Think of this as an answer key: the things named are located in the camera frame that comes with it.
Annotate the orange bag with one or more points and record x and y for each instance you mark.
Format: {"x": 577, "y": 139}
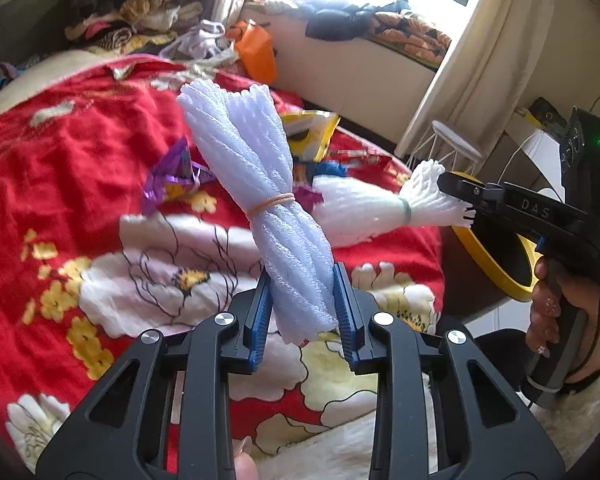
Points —
{"x": 255, "y": 50}

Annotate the cream bed sheet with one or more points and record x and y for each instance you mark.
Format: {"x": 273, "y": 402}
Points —
{"x": 55, "y": 67}

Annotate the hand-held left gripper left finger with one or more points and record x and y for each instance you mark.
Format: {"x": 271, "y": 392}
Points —
{"x": 260, "y": 315}

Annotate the orange patterned quilt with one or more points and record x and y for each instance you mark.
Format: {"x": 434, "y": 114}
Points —
{"x": 410, "y": 35}

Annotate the purple foil wrapper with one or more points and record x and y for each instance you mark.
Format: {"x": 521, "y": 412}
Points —
{"x": 172, "y": 170}

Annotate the pale crumpled garment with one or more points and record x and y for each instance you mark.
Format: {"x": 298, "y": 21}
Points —
{"x": 200, "y": 40}

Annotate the red floral blanket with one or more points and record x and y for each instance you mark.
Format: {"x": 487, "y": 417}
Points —
{"x": 80, "y": 160}

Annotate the foam net bundle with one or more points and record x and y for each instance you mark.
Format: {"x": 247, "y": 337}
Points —
{"x": 360, "y": 210}
{"x": 260, "y": 160}

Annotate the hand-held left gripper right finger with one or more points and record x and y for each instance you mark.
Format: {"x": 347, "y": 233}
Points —
{"x": 345, "y": 315}

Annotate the person's right hand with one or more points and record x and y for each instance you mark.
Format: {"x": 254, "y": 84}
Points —
{"x": 545, "y": 310}

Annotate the yellow black box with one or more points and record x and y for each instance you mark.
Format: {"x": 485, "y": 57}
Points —
{"x": 547, "y": 115}

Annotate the blue plastic wrapper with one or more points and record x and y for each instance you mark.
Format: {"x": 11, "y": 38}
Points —
{"x": 330, "y": 169}

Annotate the person's left hand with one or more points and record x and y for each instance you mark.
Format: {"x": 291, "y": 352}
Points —
{"x": 245, "y": 462}

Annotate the yellow snack packet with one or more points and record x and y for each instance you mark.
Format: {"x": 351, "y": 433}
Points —
{"x": 312, "y": 132}

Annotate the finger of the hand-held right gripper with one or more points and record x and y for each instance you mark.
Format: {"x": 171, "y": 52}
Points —
{"x": 510, "y": 202}

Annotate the pile of clothes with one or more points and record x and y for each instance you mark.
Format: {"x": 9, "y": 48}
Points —
{"x": 140, "y": 10}

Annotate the yellow-rimmed trash bin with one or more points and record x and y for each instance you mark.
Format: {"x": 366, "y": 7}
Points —
{"x": 485, "y": 260}

